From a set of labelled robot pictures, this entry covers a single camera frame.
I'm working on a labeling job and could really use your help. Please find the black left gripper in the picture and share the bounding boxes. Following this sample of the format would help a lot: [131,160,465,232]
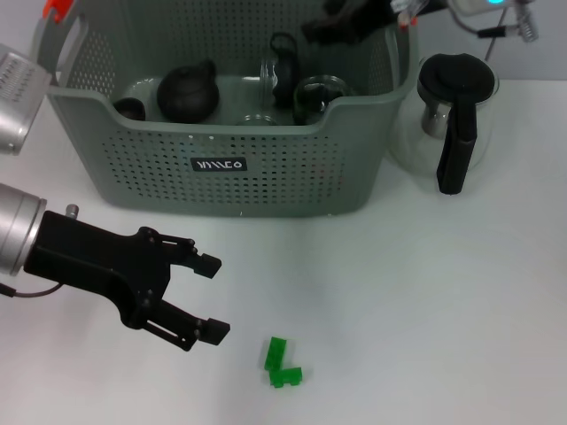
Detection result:
[23,210,231,354]

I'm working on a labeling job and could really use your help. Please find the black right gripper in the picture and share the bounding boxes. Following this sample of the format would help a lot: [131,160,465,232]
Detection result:
[300,0,399,46]

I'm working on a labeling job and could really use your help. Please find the green long toy brick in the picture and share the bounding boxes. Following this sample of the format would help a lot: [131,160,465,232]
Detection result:
[264,336,289,372]

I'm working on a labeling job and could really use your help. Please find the grey perforated storage bin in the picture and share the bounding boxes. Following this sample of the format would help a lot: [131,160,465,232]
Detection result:
[27,0,420,220]

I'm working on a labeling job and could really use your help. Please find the dark clay teacup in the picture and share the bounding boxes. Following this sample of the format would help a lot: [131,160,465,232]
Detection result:
[113,97,146,121]

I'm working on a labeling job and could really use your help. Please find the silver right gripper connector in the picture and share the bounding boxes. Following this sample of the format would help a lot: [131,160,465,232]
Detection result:
[392,0,426,17]

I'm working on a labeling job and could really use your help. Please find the dark clay teapot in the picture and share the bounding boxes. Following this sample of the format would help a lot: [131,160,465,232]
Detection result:
[156,58,221,125]

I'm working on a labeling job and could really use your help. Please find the glass pitcher black handle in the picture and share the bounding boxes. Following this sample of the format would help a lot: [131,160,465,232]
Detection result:
[389,51,501,196]

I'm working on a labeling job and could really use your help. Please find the grey left gripper cable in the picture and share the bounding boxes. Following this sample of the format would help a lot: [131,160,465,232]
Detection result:
[0,282,63,299]

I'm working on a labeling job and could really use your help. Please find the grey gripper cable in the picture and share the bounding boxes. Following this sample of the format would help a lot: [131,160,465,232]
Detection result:
[476,0,540,44]
[0,282,63,299]

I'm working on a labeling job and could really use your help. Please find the grey right gripper cable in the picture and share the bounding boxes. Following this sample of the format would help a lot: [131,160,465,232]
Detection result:
[476,0,540,44]

